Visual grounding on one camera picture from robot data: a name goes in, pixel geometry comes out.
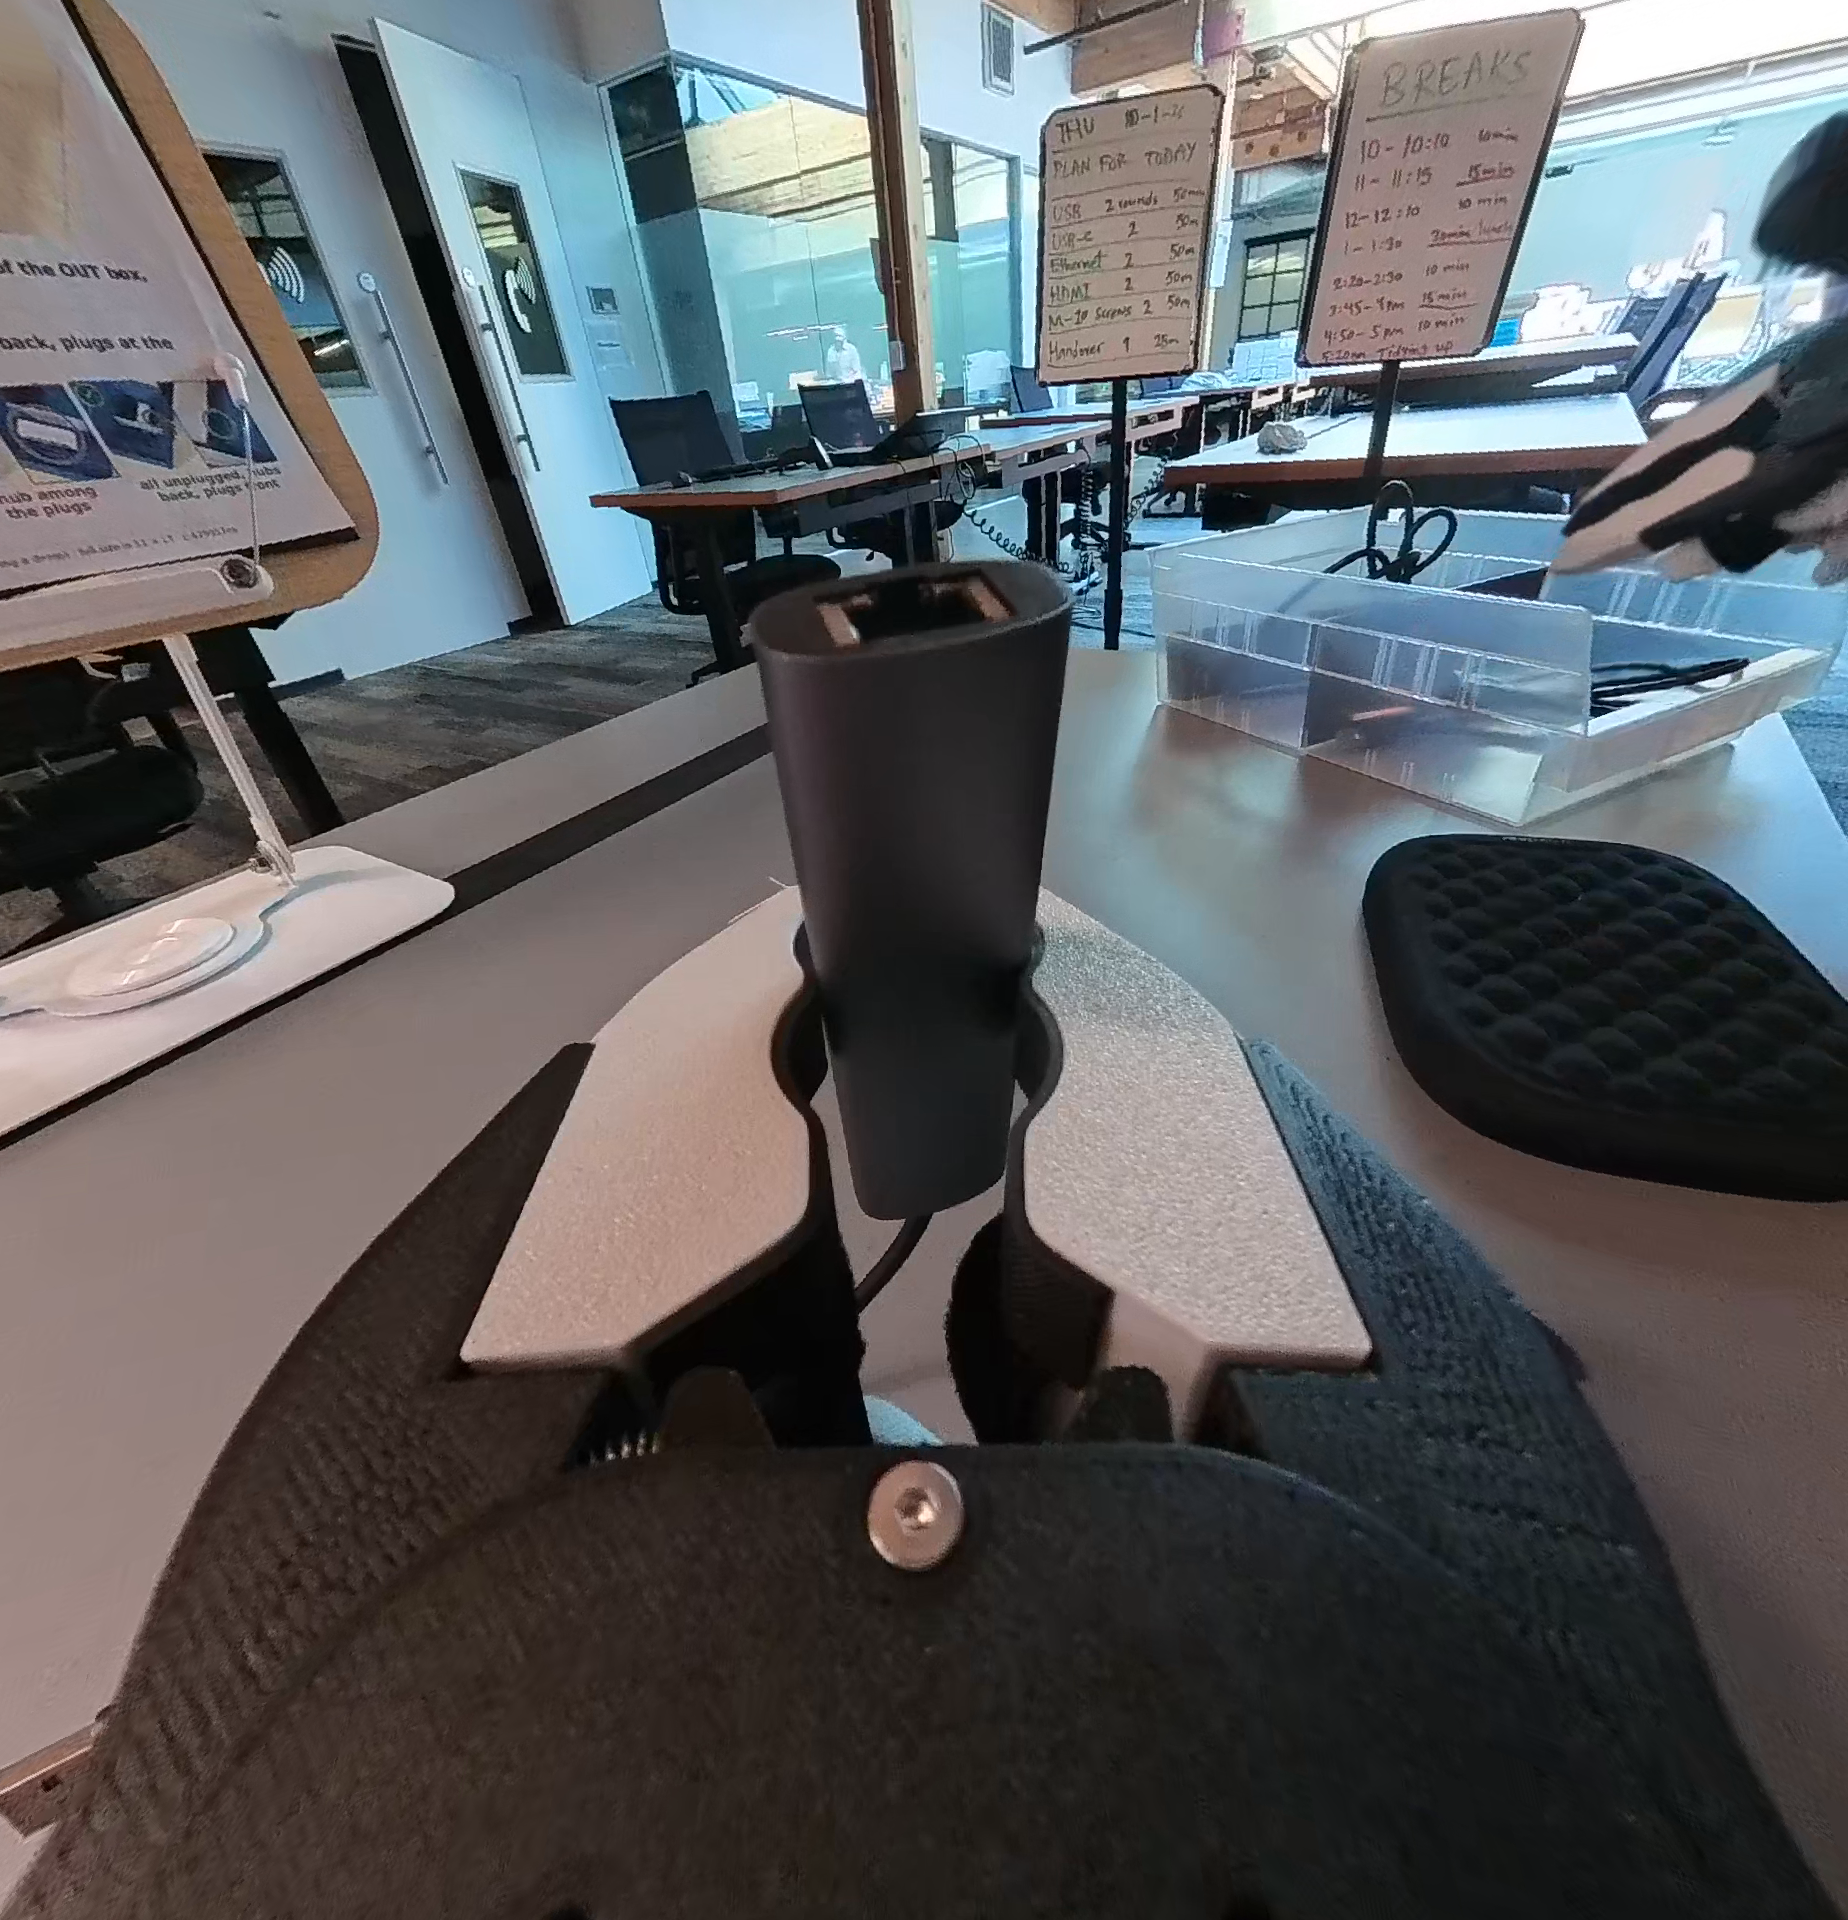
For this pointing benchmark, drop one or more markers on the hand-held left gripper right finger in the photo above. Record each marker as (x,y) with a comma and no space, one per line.
(1194,1184)

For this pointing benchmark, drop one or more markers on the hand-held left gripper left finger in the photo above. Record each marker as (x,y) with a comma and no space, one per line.
(640,1184)

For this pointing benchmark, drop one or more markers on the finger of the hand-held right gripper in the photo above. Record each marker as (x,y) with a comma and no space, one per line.
(1642,502)

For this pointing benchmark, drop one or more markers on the clear plastic bin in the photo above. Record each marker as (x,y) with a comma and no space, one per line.
(1467,675)

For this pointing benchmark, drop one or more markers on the handwritten whiteboard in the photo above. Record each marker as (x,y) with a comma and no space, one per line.
(1125,225)
(1440,195)

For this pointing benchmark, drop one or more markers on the black wrist rest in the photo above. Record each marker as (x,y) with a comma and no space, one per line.
(1615,1005)

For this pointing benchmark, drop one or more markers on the white poster stand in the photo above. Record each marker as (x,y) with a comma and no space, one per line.
(188,960)

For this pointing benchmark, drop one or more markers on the instruction sheet on stand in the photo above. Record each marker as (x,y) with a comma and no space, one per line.
(325,405)

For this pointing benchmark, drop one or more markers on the booth window with sign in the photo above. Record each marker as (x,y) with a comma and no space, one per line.
(511,270)
(288,270)

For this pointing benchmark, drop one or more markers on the wooden post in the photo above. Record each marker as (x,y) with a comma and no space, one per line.
(897,195)

